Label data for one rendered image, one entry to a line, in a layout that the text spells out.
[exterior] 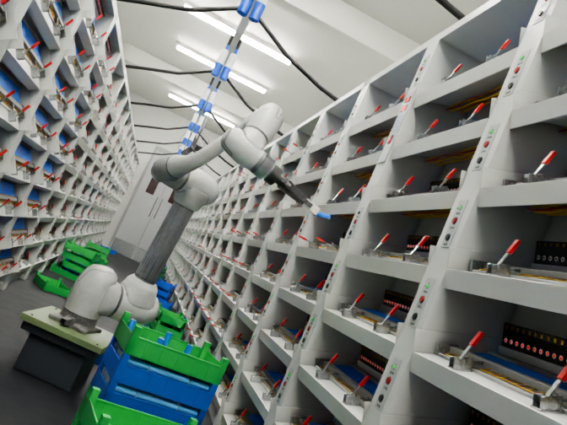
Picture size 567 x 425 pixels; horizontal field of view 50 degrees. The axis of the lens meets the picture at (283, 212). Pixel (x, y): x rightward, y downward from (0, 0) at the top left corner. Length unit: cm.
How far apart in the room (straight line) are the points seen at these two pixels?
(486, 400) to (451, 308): 34
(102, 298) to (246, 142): 97
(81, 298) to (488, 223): 176
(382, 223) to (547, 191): 95
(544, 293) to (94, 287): 195
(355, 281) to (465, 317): 70
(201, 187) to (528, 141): 155
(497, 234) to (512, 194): 17
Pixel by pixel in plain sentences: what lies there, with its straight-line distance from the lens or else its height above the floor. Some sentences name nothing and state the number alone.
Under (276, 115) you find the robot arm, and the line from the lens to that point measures 227.
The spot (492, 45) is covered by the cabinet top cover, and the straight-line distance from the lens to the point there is 222.
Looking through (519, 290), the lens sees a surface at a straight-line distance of 118.
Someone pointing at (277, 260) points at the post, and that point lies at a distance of 343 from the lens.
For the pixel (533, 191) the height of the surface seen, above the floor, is 112.
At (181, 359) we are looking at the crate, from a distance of 179.
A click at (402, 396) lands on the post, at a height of 63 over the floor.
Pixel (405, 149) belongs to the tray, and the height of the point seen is 131.
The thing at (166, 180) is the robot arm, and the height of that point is 95.
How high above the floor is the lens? 75
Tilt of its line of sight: 6 degrees up
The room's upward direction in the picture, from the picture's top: 24 degrees clockwise
